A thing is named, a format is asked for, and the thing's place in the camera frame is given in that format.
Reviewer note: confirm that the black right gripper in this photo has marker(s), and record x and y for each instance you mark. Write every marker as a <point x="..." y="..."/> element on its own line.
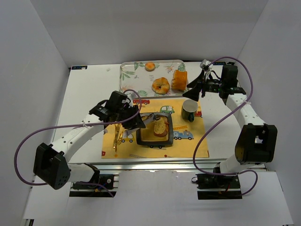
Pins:
<point x="203" y="85"/>

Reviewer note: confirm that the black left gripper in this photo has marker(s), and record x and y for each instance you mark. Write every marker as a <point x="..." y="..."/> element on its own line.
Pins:
<point x="130" y="116"/>

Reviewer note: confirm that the orange bread loaf chunk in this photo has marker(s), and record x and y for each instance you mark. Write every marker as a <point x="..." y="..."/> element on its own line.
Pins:
<point x="179" y="80"/>

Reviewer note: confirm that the herb toast slice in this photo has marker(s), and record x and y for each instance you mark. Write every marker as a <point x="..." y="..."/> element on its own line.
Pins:
<point x="161" y="127"/>

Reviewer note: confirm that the glazed bagel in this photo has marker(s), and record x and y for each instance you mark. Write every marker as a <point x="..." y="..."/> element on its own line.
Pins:
<point x="161" y="86"/>

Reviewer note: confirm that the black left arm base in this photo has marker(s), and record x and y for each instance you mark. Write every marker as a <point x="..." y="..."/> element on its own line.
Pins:
<point x="107" y="185"/>

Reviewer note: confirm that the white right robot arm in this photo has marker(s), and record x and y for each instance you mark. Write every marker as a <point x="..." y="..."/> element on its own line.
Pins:
<point x="257" y="140"/>

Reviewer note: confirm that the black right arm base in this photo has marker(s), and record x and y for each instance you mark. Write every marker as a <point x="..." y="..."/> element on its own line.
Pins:
<point x="210" y="187"/>

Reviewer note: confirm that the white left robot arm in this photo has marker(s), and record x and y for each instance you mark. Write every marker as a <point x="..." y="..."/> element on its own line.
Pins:
<point x="52" y="161"/>

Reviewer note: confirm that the black square amber plate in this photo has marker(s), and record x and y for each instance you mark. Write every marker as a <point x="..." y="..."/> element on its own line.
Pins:
<point x="146" y="136"/>

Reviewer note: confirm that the green mug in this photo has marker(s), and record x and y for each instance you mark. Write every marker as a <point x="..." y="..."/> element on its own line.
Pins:
<point x="189" y="109"/>

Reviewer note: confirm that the gold fork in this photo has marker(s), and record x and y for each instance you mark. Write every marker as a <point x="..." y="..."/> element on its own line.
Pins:
<point x="116" y="137"/>

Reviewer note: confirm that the gold spoon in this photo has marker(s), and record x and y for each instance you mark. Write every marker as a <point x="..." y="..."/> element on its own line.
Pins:
<point x="120" y="134"/>

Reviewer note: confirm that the yellow car print placemat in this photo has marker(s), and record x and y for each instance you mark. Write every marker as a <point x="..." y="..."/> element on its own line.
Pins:
<point x="186" y="134"/>

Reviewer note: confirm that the floral serving tray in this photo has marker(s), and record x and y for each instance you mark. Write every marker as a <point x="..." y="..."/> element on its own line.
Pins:
<point x="133" y="75"/>

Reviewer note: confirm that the small round bun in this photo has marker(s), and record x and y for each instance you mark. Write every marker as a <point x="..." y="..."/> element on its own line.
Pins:
<point x="150" y="66"/>

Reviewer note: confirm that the blue table label left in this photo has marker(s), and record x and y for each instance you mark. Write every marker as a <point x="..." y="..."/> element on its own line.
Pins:
<point x="79" y="67"/>

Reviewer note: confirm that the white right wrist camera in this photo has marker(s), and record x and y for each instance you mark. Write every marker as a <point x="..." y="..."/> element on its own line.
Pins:
<point x="206" y="65"/>

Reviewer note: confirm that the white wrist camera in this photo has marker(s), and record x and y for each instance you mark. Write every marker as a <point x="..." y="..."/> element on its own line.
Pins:
<point x="131" y="95"/>
<point x="206" y="65"/>

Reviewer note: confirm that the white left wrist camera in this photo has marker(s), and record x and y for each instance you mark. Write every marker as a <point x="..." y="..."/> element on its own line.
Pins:
<point x="131" y="95"/>

